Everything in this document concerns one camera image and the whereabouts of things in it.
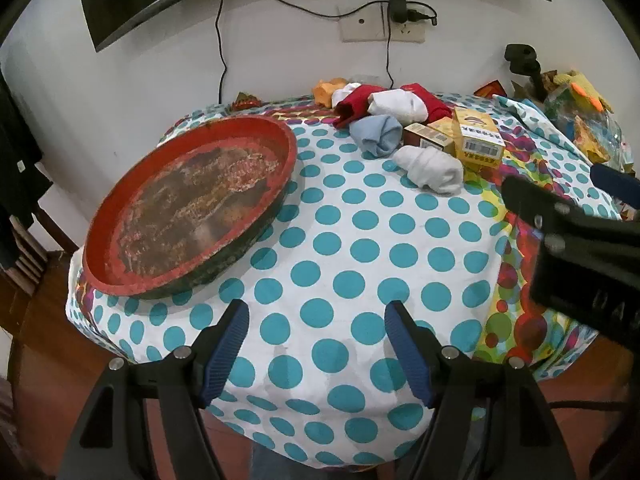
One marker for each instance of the yellow box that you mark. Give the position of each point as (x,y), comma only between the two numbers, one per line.
(442,135)
(480,137)

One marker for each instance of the grey-white sock roll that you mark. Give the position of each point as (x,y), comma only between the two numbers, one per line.
(430,170)

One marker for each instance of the large white sock roll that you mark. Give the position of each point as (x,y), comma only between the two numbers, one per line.
(397,105)

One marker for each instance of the white power socket plate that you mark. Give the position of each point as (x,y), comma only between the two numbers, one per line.
(412,32)

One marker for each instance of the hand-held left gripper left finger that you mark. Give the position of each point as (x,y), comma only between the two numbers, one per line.
(225,352)

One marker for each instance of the small beige box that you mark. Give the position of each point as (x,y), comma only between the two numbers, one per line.
(417,136)

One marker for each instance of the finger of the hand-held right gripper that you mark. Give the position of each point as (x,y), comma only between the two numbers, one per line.
(535,202)
(615,180)

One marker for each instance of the dark hanging clothes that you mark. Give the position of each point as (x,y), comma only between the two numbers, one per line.
(15,160)

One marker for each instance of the wooden chair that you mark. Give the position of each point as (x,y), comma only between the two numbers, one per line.
(55,225)

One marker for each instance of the light blue sock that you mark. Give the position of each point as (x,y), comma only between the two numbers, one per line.
(377,135)

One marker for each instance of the small white sock roll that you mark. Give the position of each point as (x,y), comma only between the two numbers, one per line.
(345,92)

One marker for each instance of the polka dot tablecloth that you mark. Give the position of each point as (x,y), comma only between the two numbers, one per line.
(350,260)

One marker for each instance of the black power adapter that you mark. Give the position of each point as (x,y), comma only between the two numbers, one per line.
(398,5)

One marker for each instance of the white antenna wall plate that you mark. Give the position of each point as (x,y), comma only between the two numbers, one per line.
(362,22)

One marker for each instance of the red candy wrapper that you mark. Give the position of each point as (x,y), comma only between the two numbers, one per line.
(246,101)

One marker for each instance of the clear bag of toys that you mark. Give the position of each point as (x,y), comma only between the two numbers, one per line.
(585,120)

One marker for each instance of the round red tray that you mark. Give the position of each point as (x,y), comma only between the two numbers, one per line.
(200,200)

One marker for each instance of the red paper packet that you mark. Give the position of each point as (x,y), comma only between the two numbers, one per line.
(490,89)

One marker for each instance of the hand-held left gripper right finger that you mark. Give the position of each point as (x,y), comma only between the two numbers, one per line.
(407,355)

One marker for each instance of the red sock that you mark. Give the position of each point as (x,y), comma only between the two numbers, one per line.
(432,105)
(352,105)

